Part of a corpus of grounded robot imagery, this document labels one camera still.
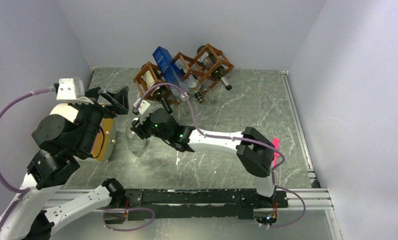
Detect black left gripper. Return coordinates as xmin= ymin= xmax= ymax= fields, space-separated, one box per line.
xmin=74 ymin=84 xmax=130 ymax=155

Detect dark green wine bottle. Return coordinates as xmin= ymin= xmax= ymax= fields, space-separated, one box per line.
xmin=141 ymin=64 xmax=174 ymax=115

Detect blue square glass bottle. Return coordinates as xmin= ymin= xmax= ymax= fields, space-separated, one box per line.
xmin=152 ymin=46 xmax=190 ymax=102

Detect clear square liquor bottle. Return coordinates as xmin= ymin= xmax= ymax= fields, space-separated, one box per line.
xmin=183 ymin=74 xmax=205 ymax=104

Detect tall clear glass bottle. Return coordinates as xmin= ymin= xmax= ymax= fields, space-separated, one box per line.
xmin=204 ymin=87 xmax=216 ymax=104

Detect olive green wine bottle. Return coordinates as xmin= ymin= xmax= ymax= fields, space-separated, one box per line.
xmin=196 ymin=45 xmax=233 ymax=92

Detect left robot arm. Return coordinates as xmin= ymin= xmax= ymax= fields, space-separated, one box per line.
xmin=0 ymin=86 xmax=129 ymax=240

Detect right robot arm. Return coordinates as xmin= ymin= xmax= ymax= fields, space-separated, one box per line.
xmin=130 ymin=109 xmax=276 ymax=207

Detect brown wooden wine rack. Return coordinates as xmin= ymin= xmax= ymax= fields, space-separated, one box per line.
xmin=133 ymin=43 xmax=234 ymax=97

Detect clear glass ashtray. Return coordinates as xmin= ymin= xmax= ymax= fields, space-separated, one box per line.
xmin=124 ymin=126 xmax=148 ymax=153

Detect cream and orange cylinder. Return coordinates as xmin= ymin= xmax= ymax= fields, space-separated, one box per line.
xmin=49 ymin=103 xmax=117 ymax=163

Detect pink plastic clip tool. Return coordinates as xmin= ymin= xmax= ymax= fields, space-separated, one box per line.
xmin=271 ymin=138 xmax=281 ymax=167

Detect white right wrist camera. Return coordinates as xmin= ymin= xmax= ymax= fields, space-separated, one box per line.
xmin=132 ymin=98 xmax=151 ymax=117

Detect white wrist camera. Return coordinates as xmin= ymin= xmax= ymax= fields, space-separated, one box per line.
xmin=56 ymin=77 xmax=94 ymax=104
xmin=132 ymin=98 xmax=151 ymax=117

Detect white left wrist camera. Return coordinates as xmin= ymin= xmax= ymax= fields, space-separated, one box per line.
xmin=56 ymin=77 xmax=94 ymax=104

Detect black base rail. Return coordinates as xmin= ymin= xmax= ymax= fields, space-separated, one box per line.
xmin=92 ymin=179 xmax=289 ymax=221

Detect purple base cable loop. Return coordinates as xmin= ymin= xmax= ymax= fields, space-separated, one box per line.
xmin=102 ymin=207 xmax=156 ymax=232

